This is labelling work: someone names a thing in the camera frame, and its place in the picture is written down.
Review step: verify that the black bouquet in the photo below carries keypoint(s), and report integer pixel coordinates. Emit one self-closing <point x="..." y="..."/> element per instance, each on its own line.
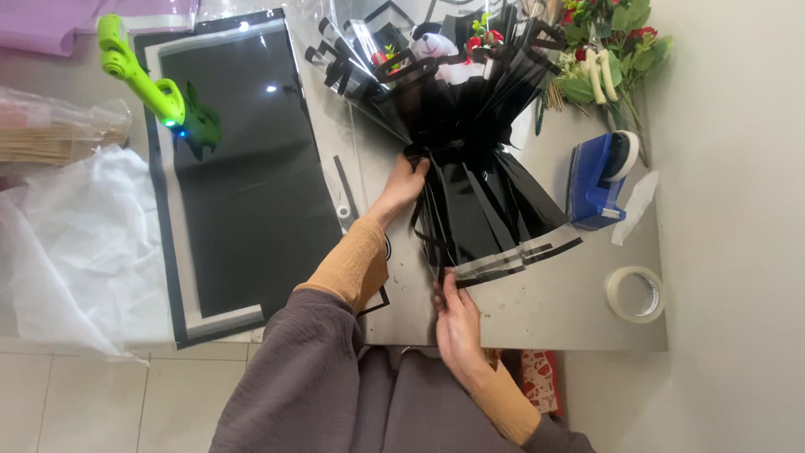
<point x="468" y="145"/>

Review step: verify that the blue tape dispenser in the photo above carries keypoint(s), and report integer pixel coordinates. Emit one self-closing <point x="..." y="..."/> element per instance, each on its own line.
<point x="597" y="179"/>

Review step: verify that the small clear tape roll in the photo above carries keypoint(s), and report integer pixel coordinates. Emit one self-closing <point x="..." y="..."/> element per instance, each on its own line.
<point x="343" y="211"/>

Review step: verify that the person's left hand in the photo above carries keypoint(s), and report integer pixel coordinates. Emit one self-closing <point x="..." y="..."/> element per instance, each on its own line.
<point x="402" y="185"/>

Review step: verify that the green glue gun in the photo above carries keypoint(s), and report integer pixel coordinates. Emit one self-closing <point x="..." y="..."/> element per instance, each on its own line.
<point x="135" y="72"/>

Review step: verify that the purple wrapping paper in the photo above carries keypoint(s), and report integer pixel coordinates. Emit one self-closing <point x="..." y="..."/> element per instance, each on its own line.
<point x="75" y="22"/>

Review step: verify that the red patterned bag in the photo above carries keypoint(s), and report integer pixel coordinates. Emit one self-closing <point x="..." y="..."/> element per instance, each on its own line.
<point x="539" y="380"/>

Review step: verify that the person's right hand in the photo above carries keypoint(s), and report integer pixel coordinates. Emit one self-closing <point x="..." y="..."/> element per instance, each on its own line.
<point x="458" y="327"/>

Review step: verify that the white tissue paper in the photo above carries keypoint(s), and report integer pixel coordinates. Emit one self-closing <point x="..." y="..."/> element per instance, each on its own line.
<point x="78" y="251"/>

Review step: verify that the white plush bear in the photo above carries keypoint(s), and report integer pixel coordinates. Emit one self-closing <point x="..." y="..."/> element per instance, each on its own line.
<point x="443" y="53"/>

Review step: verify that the bunch of red flowers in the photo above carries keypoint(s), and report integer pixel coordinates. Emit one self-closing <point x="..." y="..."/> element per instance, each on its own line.
<point x="607" y="53"/>

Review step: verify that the black wrapping paper sheet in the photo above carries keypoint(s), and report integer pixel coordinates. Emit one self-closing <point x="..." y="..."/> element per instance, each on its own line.
<point x="236" y="176"/>

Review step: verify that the bag of wooden sticks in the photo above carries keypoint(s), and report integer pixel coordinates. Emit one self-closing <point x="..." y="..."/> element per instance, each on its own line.
<point x="53" y="132"/>

